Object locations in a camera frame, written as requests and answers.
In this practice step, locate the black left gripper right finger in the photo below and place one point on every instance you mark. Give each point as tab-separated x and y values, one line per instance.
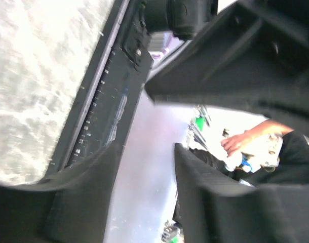
215	208

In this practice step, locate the person in black shirt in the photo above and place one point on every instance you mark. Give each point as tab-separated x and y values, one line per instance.
269	153

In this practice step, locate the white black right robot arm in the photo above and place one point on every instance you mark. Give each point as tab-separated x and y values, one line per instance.
186	19

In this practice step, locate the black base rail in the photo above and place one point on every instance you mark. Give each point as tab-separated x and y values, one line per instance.
104	106

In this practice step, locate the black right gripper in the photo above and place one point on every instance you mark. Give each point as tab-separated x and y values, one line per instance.
253	56

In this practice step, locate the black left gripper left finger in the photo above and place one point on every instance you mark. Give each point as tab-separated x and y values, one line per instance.
68	206

